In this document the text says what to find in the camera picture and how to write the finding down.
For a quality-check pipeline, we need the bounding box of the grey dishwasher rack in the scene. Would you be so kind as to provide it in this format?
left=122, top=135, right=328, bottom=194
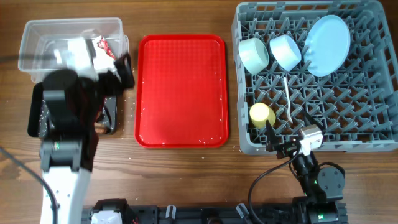
left=231, top=1, right=397, bottom=155

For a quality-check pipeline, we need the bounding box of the red and white wrapper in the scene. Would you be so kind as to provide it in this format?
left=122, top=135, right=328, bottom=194
left=92, top=35, right=116, bottom=72

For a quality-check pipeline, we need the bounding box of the red serving tray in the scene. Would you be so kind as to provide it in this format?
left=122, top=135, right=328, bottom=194
left=134, top=34, right=229, bottom=149

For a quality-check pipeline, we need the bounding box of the brown sausage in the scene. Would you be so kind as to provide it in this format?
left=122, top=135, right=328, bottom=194
left=95, top=123, right=109, bottom=134

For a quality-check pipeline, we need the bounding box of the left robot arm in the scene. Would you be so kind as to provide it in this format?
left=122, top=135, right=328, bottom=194
left=40, top=54, right=134, bottom=223

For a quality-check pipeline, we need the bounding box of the yellow plastic cup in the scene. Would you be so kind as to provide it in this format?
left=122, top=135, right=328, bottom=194
left=249, top=103, right=276, bottom=129

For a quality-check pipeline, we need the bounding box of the small light blue bowl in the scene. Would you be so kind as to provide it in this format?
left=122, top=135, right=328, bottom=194
left=269, top=35, right=302, bottom=72

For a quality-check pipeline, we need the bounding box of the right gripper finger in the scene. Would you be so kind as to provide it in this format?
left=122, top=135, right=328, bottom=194
left=266, top=120, right=279, bottom=152
left=302, top=109, right=323, bottom=132

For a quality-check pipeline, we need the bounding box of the mint green bowl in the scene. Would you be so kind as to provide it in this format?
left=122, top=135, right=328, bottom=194
left=238, top=38, right=269, bottom=75

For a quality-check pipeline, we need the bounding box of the large light blue plate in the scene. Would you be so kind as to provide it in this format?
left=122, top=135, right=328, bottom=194
left=303, top=15, right=351, bottom=77

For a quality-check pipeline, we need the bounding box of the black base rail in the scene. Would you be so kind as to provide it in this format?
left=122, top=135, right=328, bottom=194
left=80, top=198, right=348, bottom=224

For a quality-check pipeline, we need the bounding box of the clear plastic waste bin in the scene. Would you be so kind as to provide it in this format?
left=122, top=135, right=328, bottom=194
left=18, top=17, right=129, bottom=83

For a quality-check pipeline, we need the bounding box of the white plastic spoon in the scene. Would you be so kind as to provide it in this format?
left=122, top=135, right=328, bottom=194
left=283, top=76, right=293, bottom=123

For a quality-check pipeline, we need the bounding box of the black waste tray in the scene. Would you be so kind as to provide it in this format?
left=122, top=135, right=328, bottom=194
left=27, top=83, right=118, bottom=138

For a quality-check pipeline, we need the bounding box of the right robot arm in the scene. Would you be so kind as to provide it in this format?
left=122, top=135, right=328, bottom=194
left=266, top=112, right=348, bottom=223

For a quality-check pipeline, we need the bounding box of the white rice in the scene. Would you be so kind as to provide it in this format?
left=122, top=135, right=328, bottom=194
left=38, top=101, right=54, bottom=137

